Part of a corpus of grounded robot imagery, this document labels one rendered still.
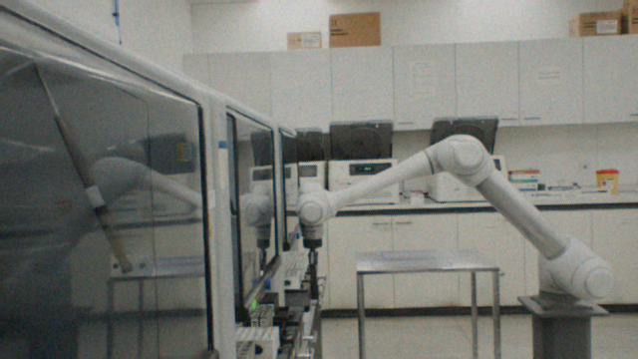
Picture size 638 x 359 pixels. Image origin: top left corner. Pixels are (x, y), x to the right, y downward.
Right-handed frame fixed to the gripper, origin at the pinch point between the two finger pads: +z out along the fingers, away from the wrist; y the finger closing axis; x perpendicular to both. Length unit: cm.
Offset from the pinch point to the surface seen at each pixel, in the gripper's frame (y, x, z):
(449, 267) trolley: -25, 56, -2
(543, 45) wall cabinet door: -258, 177, -134
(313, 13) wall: -292, -11, -178
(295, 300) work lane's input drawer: 6.7, -6.7, 2.0
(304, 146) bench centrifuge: -261, -22, -60
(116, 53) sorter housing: 119, -23, -69
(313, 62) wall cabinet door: -258, -11, -129
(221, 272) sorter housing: 104, -11, -29
